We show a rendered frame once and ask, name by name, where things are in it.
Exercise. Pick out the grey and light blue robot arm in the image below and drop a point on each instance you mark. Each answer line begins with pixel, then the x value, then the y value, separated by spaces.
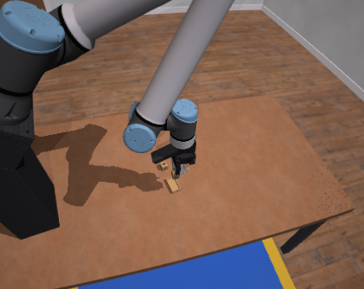
pixel 31 43

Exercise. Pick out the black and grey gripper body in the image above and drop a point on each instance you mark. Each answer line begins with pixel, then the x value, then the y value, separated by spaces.
pixel 186 155

